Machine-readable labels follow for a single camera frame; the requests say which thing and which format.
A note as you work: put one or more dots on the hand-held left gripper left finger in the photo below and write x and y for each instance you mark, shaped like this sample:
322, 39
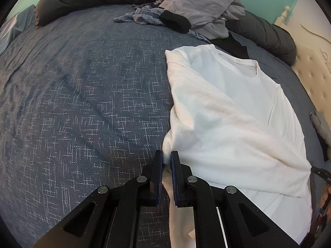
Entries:
160, 178

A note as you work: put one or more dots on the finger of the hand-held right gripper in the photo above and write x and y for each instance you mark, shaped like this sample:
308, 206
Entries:
323, 173

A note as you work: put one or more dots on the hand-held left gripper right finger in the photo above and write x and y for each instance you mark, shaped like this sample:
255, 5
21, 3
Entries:
174, 180

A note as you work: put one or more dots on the white long-sleeved shirt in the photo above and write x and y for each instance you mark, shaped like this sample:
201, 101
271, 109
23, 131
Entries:
227, 124

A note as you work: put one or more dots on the folded grey clothes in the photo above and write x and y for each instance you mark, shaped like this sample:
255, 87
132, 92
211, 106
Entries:
324, 131

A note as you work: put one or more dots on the cream tufted headboard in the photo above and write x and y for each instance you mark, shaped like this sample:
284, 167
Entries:
315, 77

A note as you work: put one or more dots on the bed with blue sheet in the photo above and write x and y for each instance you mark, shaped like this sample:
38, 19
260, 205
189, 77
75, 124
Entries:
77, 95

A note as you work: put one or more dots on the black garment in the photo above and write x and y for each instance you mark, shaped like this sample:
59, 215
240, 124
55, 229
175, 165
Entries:
230, 45

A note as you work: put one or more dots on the blue striped cloth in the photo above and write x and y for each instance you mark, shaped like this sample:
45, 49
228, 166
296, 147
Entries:
144, 15

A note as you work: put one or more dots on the grey jacket with black cuffs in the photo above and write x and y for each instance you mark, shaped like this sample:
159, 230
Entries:
201, 5

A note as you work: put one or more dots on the light blue blanket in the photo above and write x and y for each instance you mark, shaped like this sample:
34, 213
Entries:
15, 28

